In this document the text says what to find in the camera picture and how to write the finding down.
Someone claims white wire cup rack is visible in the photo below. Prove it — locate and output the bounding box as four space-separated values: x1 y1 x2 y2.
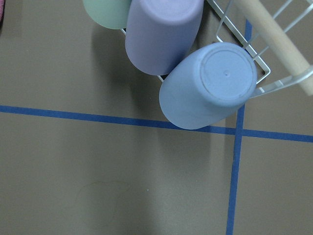
120 0 313 99

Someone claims blue plastic cup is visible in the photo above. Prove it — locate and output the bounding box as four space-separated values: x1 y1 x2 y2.
159 43 257 130

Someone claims purple plastic cup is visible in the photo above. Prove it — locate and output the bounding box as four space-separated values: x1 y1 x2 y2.
125 0 204 75

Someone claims green plastic cup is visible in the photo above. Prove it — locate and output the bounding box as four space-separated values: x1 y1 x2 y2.
83 0 132 29

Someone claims pink folded cloth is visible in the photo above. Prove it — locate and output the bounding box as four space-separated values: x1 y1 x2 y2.
0 0 5 27

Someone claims wooden rack handle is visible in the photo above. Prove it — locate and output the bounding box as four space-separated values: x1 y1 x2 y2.
234 0 313 97

